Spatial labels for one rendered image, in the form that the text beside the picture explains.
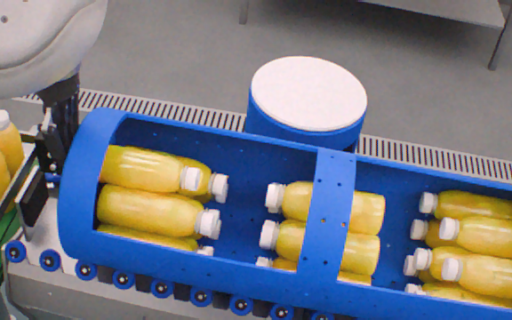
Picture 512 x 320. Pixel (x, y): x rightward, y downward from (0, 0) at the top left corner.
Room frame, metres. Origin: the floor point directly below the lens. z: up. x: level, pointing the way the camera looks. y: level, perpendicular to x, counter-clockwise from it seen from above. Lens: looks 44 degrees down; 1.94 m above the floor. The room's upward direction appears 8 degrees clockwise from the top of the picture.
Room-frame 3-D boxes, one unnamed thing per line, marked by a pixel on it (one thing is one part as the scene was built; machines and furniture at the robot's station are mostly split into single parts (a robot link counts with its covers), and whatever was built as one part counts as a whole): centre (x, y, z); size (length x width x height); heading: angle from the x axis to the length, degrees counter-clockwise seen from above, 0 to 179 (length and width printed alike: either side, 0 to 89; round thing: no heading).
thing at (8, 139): (0.89, 0.54, 0.99); 0.07 x 0.07 x 0.19
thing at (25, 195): (0.76, 0.43, 0.99); 0.10 x 0.02 x 0.12; 176
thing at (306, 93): (1.19, -0.10, 1.03); 0.28 x 0.28 x 0.01
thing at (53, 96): (0.73, 0.33, 1.32); 0.08 x 0.07 x 0.09; 176
